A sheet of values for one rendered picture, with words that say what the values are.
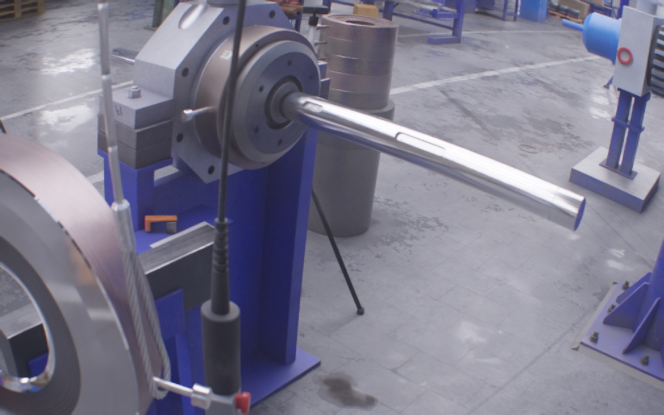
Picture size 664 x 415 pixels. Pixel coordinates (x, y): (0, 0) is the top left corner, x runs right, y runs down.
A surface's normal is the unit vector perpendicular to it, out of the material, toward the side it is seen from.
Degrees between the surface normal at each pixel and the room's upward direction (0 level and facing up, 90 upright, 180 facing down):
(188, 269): 90
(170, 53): 45
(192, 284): 90
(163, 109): 90
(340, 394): 0
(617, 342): 0
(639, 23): 90
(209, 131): 108
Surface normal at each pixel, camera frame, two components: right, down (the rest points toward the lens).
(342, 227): 0.20, 0.46
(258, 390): 0.12, -0.89
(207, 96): -0.56, 0.13
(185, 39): -0.33, -0.42
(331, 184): -0.19, 0.41
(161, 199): 0.80, 0.35
